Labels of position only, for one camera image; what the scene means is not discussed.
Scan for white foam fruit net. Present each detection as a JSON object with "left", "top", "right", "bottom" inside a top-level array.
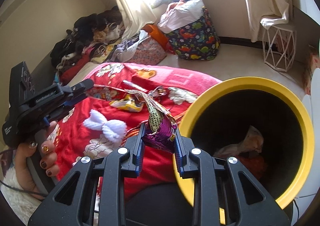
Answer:
[{"left": 82, "top": 109, "right": 127, "bottom": 144}]

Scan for purple foil wrapper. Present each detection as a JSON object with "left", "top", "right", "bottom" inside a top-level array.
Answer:
[{"left": 125, "top": 86, "right": 177, "bottom": 153}]

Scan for yellow snack bag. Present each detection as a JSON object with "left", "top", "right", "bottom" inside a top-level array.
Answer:
[{"left": 110, "top": 94, "right": 144, "bottom": 112}]

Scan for red tube package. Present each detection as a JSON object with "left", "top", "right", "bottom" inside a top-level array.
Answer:
[{"left": 121, "top": 80, "right": 148, "bottom": 93}]

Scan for yellow rimmed black trash bin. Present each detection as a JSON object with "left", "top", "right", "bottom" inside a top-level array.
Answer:
[{"left": 176, "top": 76, "right": 315, "bottom": 225}]

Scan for left hand painted nails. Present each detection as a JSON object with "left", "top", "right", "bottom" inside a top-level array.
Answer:
[{"left": 15, "top": 121, "right": 60, "bottom": 201}]

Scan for red floral blanket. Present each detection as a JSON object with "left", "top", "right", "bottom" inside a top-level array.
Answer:
[{"left": 50, "top": 63, "right": 220, "bottom": 200}]

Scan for pile of clothes on bed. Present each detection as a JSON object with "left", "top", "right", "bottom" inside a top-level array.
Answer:
[{"left": 50, "top": 6, "right": 124, "bottom": 85}]

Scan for pink floral storage box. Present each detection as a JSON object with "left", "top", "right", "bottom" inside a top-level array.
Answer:
[{"left": 127, "top": 37, "right": 167, "bottom": 65}]

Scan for left cream curtain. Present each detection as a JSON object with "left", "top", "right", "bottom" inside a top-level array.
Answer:
[{"left": 94, "top": 0, "right": 157, "bottom": 40}]

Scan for orange bag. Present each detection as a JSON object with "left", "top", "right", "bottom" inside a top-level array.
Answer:
[{"left": 143, "top": 24, "right": 173, "bottom": 54}]

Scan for dinosaur print laundry basket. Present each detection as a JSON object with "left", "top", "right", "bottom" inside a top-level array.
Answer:
[{"left": 157, "top": 0, "right": 221, "bottom": 61}]

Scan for white wire side table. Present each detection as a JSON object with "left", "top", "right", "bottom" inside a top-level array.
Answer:
[{"left": 262, "top": 23, "right": 297, "bottom": 72}]

